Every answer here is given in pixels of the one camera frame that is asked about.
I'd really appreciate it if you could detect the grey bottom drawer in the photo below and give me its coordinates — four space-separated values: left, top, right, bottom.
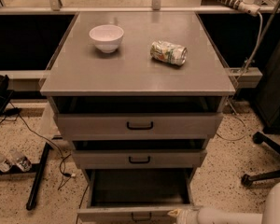
77 168 199 224

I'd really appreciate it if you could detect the black floor cable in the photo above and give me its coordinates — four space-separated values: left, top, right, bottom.
0 100 77 191

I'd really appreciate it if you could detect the white power strip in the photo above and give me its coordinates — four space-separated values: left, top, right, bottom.
216 0 260 16

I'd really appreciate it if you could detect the grey drawer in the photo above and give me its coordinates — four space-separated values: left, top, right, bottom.
72 149 206 169
55 113 223 141
77 168 199 224

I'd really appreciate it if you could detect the grey middle drawer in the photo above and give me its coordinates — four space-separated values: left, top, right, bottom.
72 149 206 169

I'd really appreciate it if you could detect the white cable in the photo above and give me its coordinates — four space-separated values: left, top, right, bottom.
215 11 264 142

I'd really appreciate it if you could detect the black office chair base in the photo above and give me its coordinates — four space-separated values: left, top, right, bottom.
240 103 280 188

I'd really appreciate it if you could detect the white bowl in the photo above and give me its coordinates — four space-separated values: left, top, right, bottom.
89 24 124 53

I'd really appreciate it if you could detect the left plastic water bottle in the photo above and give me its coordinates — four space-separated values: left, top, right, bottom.
0 153 12 173

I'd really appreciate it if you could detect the black metal stand base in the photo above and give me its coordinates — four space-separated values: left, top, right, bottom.
0 143 52 211

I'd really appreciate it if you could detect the plastic water bottle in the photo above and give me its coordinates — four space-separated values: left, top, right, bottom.
9 148 32 172
0 153 12 173

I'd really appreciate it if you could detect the right plastic water bottle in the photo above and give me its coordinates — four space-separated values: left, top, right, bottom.
9 148 32 172

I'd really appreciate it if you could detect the grey drawer cabinet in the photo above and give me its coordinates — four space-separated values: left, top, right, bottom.
39 10 237 185

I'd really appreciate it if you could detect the grey top drawer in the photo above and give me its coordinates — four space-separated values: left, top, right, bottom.
55 113 223 141

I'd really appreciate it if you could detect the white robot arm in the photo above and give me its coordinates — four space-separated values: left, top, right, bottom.
167 182 280 224

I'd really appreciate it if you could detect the crushed drink can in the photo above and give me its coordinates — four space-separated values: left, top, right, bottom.
150 41 188 66

